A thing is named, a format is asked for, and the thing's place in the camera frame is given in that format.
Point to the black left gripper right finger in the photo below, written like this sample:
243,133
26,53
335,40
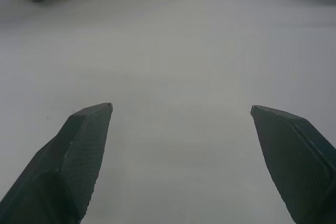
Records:
294,161

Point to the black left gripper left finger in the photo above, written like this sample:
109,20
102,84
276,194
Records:
65,166

